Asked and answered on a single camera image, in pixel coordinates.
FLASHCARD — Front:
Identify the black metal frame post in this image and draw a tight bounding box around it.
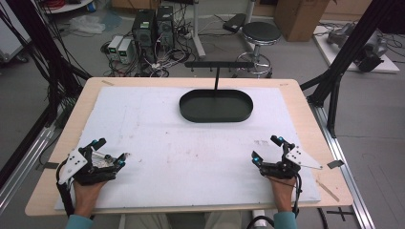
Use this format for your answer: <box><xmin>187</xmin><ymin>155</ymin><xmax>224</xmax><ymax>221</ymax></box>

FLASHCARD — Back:
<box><xmin>300</xmin><ymin>0</ymin><xmax>399</xmax><ymax>139</ymax></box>
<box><xmin>0</xmin><ymin>0</ymin><xmax>94</xmax><ymax>189</ymax></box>

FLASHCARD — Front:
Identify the right hand-held gripper cable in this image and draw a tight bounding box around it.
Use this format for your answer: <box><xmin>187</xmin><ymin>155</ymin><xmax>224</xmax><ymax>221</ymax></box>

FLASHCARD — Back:
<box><xmin>289</xmin><ymin>172</ymin><xmax>304</xmax><ymax>219</ymax></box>

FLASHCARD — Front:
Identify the hand-held gripper cable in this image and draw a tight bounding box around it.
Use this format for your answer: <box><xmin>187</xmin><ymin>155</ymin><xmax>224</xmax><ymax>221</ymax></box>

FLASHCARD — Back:
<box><xmin>55</xmin><ymin>157</ymin><xmax>75</xmax><ymax>218</ymax></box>
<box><xmin>289</xmin><ymin>172</ymin><xmax>304</xmax><ymax>219</ymax></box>

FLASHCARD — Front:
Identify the white desk leg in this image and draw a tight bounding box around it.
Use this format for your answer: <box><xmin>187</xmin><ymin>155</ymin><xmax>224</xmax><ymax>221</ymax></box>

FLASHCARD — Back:
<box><xmin>190</xmin><ymin>0</ymin><xmax>207</xmax><ymax>60</ymax></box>

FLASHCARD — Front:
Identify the grey machine part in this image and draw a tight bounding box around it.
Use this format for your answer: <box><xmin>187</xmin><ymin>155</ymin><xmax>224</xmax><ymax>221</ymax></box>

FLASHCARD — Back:
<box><xmin>326</xmin><ymin>22</ymin><xmax>389</xmax><ymax>73</ymax></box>

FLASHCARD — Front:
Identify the white foam mat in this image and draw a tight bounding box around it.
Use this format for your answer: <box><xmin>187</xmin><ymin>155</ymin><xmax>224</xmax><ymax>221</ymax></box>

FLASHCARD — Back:
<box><xmin>53</xmin><ymin>85</ymin><xmax>322</xmax><ymax>212</ymax></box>

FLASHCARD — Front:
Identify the tangle of cables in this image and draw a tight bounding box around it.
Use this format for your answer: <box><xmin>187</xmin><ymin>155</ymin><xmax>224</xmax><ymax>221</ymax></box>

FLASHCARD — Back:
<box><xmin>133</xmin><ymin>44</ymin><xmax>194</xmax><ymax>78</ymax></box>

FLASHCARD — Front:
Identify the black stand with oval tray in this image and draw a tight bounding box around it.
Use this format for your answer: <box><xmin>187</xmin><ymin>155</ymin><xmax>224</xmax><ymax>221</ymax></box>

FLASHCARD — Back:
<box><xmin>179</xmin><ymin>60</ymin><xmax>255</xmax><ymax>124</ymax></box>

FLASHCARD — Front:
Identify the cardboard box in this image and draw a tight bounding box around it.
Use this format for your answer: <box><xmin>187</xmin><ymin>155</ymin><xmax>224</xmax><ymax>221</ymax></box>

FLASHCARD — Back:
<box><xmin>273</xmin><ymin>0</ymin><xmax>331</xmax><ymax>43</ymax></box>

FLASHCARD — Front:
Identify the white board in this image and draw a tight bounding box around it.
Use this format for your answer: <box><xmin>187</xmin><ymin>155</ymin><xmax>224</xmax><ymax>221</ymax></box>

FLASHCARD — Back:
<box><xmin>312</xmin><ymin>24</ymin><xmax>401</xmax><ymax>74</ymax></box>

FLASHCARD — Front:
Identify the white round table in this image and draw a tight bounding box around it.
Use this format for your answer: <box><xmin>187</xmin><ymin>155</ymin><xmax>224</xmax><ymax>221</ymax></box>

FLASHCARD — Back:
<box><xmin>41</xmin><ymin>0</ymin><xmax>96</xmax><ymax>15</ymax></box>

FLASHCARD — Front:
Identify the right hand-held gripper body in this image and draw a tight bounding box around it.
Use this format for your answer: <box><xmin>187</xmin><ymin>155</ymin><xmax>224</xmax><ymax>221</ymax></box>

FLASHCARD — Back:
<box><xmin>259</xmin><ymin>142</ymin><xmax>323</xmax><ymax>180</ymax></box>

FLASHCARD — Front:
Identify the left hand-held gripper cable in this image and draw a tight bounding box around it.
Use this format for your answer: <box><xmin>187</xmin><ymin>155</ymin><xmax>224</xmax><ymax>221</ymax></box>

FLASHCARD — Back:
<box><xmin>55</xmin><ymin>157</ymin><xmax>75</xmax><ymax>218</ymax></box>

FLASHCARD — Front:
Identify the clear plastic bag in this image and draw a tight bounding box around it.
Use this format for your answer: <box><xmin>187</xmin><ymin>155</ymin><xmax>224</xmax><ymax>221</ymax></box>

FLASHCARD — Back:
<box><xmin>67</xmin><ymin>14</ymin><xmax>107</xmax><ymax>35</ymax></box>

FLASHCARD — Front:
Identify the small black computer tower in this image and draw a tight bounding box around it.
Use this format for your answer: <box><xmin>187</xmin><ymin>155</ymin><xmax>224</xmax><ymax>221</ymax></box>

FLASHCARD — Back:
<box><xmin>155</xmin><ymin>5</ymin><xmax>176</xmax><ymax>50</ymax></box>

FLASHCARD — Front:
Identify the person's right hand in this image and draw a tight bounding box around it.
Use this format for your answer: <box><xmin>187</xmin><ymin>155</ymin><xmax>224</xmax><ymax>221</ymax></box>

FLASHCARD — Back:
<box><xmin>267</xmin><ymin>176</ymin><xmax>297</xmax><ymax>214</ymax></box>

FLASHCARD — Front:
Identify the large black computer tower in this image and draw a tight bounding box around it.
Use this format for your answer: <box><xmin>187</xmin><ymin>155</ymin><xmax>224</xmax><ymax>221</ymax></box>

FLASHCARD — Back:
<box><xmin>131</xmin><ymin>9</ymin><xmax>158</xmax><ymax>64</ymax></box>

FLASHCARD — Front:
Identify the white power supply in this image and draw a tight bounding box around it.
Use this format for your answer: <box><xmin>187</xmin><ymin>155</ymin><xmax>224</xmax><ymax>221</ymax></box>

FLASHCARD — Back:
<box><xmin>107</xmin><ymin>34</ymin><xmax>125</xmax><ymax>61</ymax></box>
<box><xmin>117</xmin><ymin>38</ymin><xmax>134</xmax><ymax>65</ymax></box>

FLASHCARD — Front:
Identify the person's left hand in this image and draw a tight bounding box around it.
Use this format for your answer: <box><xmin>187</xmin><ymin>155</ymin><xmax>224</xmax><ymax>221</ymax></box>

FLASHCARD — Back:
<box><xmin>73</xmin><ymin>178</ymin><xmax>108</xmax><ymax>219</ymax></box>

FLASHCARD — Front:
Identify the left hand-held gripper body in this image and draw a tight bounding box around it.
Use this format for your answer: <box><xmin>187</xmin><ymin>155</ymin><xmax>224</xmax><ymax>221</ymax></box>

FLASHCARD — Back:
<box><xmin>57</xmin><ymin>144</ymin><xmax>121</xmax><ymax>187</ymax></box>

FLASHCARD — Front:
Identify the aluminium rail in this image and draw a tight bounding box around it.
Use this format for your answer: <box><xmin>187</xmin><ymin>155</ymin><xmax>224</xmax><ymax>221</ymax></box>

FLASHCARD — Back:
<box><xmin>309</xmin><ymin>102</ymin><xmax>377</xmax><ymax>229</ymax></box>
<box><xmin>0</xmin><ymin>124</ymin><xmax>57</xmax><ymax>213</ymax></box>

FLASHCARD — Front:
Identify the black round stool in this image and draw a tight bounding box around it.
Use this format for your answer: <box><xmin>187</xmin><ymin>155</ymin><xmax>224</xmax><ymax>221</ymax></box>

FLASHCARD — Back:
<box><xmin>235</xmin><ymin>21</ymin><xmax>283</xmax><ymax>79</ymax></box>

